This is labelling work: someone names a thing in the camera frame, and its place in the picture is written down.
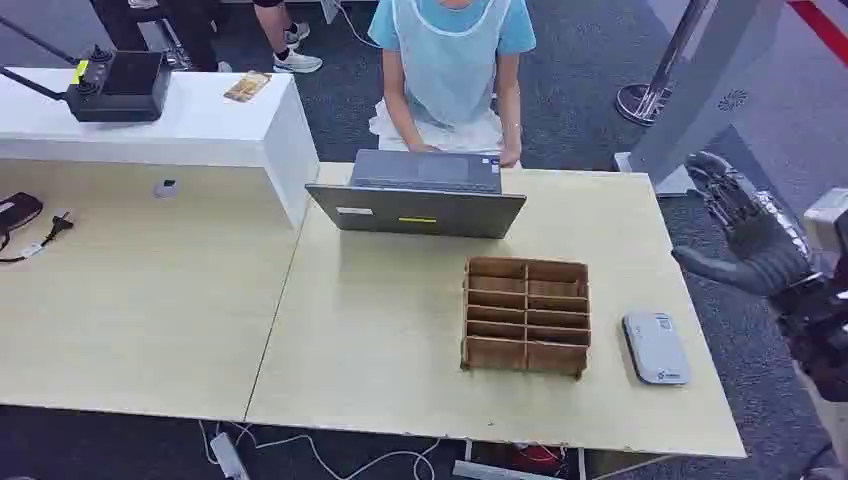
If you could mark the grey metal bar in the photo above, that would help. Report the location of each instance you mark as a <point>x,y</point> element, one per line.
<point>497,472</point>

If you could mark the grey card reader device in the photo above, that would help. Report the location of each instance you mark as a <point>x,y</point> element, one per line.
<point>656,349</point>

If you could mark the person's right hand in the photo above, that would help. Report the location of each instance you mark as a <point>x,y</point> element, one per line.
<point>424,148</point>

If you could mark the standing person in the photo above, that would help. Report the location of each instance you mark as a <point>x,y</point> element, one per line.
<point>285,40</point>

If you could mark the seated person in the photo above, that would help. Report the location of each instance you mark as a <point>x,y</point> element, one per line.
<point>450,73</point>

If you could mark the black remote controller with antennas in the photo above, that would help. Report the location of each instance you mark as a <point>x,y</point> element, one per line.
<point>122,86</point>

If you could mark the yellow printed card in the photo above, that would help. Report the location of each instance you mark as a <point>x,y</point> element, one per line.
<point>247,86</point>

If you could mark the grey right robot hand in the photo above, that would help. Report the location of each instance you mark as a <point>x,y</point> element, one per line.
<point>768,262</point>

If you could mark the chrome stanchion post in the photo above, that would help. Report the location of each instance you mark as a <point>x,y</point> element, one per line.
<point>652,89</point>

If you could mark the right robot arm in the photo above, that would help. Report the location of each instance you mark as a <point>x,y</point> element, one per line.
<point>821,344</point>

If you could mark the red object under desk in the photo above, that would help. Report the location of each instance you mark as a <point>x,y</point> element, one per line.
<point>533,458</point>

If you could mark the grey kiosk stand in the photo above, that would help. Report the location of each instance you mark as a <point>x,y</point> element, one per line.
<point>702,99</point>

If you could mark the grey laptop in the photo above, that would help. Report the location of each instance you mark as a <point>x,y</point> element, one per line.
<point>424,208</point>

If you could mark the wooden compartment box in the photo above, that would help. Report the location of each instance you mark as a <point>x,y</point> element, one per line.
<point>526,314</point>

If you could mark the person's left hand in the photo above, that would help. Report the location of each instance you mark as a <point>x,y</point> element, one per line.
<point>510,156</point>

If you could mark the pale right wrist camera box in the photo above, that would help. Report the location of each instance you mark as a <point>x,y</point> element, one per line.
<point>825,218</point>

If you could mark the person in dark trousers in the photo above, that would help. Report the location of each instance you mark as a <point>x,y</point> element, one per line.
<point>189,33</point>

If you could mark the white raised counter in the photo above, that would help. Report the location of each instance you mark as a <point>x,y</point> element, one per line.
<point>199,126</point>

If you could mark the small grey round puck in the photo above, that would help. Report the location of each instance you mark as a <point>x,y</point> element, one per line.
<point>166,189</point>

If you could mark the white power strip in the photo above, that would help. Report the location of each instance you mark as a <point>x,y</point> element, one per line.
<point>227,457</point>

